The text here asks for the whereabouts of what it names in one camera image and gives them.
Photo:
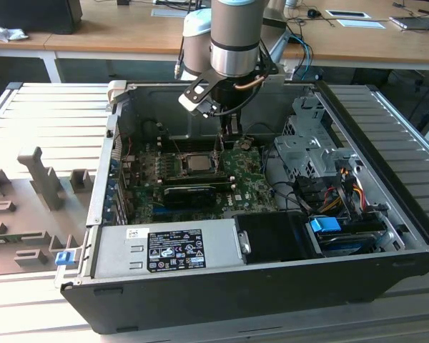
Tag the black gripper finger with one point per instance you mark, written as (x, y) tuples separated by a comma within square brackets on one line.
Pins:
[(228, 128)]

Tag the silver topped CPU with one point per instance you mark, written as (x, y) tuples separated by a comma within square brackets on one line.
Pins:
[(197, 163)]

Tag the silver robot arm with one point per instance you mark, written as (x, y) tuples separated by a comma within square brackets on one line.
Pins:
[(232, 43)]

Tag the CPU socket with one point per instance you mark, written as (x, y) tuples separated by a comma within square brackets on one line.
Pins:
[(181, 164)]

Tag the blue expansion slot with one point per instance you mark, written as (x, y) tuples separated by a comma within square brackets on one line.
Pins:
[(166, 212)]

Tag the round coin battery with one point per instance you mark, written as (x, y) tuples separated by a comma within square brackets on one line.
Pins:
[(246, 144)]

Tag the green motherboard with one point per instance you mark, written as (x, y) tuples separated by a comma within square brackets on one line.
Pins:
[(250, 178)]

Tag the silver metal drive cage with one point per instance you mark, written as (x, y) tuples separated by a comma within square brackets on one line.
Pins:
[(300, 146)]

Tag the white framed desk hatch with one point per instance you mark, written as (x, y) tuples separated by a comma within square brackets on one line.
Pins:
[(164, 12), (346, 14), (361, 23)]

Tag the white cup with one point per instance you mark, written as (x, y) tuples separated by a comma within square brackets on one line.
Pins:
[(292, 3)]

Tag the beige plastic case latch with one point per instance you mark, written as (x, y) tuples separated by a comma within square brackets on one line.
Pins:
[(116, 91)]

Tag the black computer mouse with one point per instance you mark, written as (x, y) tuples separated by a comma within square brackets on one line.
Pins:
[(312, 13)]

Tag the wooden office desk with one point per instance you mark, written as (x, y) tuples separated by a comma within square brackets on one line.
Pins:
[(128, 28)]

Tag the blue disk carrier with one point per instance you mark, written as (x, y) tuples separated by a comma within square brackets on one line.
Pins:
[(323, 226)]

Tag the grey power supply unit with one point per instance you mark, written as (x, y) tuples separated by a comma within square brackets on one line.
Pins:
[(114, 250)]

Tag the black open PC case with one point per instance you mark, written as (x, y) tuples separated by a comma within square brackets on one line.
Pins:
[(236, 300)]

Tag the grey closed laptop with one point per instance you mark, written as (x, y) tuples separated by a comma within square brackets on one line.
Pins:
[(413, 23)]

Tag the blue case latch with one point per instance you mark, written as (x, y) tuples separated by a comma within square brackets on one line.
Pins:
[(64, 259)]

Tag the black box case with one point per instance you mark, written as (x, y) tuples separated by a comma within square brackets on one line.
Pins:
[(32, 14)]

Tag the brown grey parts rack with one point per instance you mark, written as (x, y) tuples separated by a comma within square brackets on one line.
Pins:
[(32, 214)]

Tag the crumpled white paper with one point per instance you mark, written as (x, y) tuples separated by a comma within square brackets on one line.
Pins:
[(7, 34)]

